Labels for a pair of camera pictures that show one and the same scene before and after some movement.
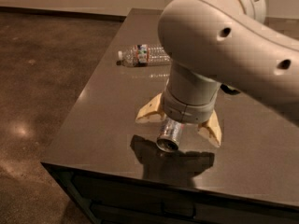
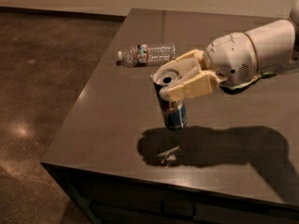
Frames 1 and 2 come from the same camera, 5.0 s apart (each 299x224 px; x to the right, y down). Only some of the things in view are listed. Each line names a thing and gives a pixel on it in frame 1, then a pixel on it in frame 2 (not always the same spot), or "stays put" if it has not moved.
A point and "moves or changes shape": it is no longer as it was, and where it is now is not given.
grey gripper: (187, 110) → (230, 59)
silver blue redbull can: (168, 136) moves or changes shape
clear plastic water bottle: (143, 55) stays put
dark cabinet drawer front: (111, 198) stays put
